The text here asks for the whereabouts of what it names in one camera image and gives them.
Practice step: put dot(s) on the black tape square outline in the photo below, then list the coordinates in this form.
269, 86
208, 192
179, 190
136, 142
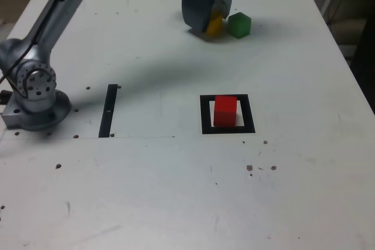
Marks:
249, 115

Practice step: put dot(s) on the black tape strip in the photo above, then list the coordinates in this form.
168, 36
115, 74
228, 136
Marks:
107, 109

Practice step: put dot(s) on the green cube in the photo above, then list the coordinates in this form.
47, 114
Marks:
239, 26

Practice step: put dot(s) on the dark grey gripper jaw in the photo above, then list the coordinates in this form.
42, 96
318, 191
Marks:
194, 7

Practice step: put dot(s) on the yellow cube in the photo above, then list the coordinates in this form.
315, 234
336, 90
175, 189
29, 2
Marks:
215, 26

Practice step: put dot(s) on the red cube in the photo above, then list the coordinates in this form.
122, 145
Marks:
225, 112

